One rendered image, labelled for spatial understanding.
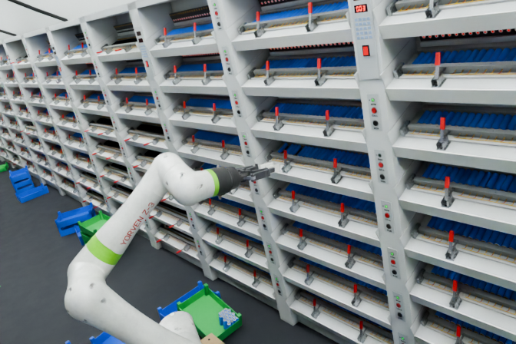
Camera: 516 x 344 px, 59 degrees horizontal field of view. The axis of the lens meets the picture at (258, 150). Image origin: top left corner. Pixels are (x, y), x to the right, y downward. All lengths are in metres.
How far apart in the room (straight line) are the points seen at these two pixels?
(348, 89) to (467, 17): 0.44
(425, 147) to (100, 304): 1.06
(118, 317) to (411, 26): 1.18
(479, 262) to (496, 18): 0.74
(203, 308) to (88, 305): 1.28
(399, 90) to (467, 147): 0.25
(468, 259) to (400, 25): 0.75
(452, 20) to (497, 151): 0.37
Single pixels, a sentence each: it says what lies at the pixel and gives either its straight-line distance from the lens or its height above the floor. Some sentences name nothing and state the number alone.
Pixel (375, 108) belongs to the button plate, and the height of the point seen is 1.19.
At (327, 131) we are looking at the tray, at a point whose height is 1.09.
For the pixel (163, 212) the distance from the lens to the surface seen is 3.22.
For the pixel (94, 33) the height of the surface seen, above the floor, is 1.57.
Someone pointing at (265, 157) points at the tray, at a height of 0.92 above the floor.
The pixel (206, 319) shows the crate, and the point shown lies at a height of 0.05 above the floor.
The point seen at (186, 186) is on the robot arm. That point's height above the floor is 1.10.
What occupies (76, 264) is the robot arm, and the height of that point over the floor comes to 0.92.
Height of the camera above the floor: 1.59
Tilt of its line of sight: 19 degrees down
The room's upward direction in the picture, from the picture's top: 12 degrees counter-clockwise
